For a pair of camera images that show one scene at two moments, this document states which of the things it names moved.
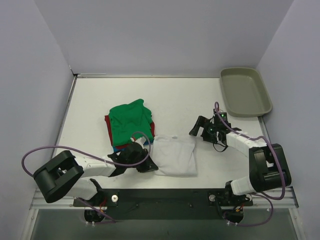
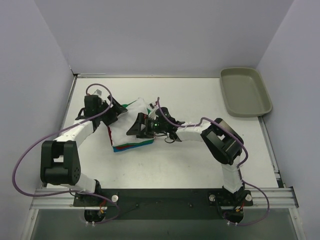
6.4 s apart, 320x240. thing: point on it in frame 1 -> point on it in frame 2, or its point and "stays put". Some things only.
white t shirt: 174,155 -> 118,129
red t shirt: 107,119 stays put
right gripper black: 204,127 -> 144,125
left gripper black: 141,161 -> 113,110
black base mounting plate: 165,204 stays put
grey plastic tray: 244,93 stays put
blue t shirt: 118,149 stays put
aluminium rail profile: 282,198 stays put
